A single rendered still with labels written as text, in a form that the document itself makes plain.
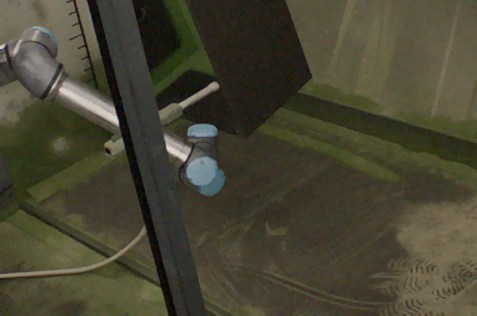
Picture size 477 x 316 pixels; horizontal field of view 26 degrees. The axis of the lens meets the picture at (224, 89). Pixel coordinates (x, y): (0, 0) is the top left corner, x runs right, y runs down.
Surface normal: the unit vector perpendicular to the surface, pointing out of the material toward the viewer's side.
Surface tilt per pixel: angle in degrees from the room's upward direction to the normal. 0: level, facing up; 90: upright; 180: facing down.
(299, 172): 0
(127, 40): 90
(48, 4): 90
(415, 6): 57
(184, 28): 90
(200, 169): 93
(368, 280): 0
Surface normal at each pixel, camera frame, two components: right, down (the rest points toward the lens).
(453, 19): -0.72, -0.15
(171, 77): -0.33, -0.79
